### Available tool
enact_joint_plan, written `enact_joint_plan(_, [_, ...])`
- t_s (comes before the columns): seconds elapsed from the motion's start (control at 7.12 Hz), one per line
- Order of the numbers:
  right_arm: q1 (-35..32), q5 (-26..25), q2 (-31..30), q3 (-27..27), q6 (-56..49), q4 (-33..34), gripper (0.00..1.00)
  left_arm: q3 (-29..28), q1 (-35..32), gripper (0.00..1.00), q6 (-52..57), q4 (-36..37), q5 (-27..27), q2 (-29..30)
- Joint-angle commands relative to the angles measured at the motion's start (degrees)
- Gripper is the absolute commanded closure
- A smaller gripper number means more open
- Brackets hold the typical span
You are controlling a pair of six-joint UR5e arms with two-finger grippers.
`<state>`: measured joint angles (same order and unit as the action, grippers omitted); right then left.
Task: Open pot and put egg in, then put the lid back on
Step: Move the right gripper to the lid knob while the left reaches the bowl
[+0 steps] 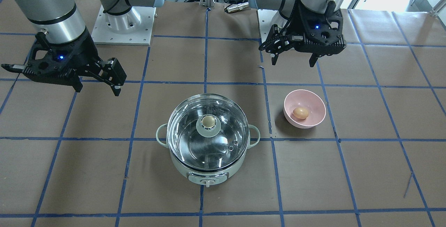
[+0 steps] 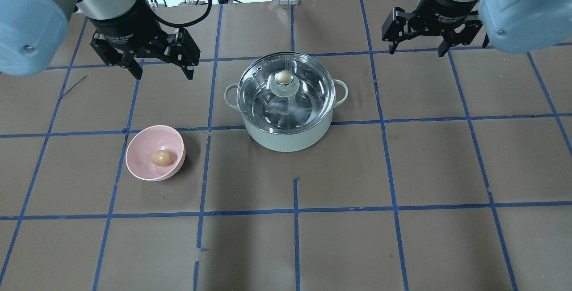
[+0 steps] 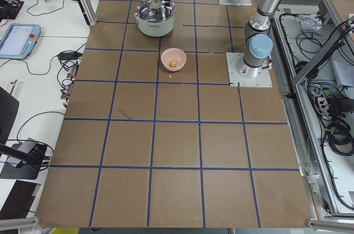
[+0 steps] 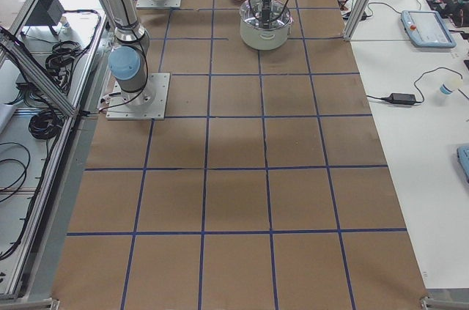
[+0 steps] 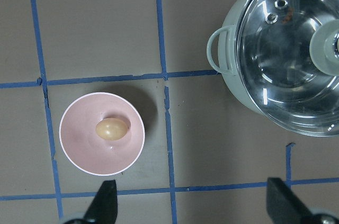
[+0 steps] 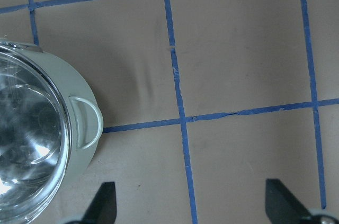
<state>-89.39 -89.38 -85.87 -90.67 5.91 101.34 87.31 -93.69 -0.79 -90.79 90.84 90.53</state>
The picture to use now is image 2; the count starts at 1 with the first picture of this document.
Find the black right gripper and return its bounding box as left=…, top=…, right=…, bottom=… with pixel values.
left=381, top=0, right=484, bottom=58

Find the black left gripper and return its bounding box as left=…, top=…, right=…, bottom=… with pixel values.
left=90, top=10, right=200, bottom=80

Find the brown egg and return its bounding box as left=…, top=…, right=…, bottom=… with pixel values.
left=150, top=150, right=173, bottom=167

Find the glass pot lid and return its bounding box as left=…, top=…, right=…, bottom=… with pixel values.
left=231, top=51, right=347, bottom=135

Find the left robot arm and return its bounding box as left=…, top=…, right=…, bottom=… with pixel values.
left=0, top=0, right=210, bottom=80

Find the pale green cooking pot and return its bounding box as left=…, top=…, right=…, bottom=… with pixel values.
left=224, top=52, right=349, bottom=153

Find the pink bowl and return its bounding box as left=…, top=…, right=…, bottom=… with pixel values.
left=125, top=125, right=186, bottom=181

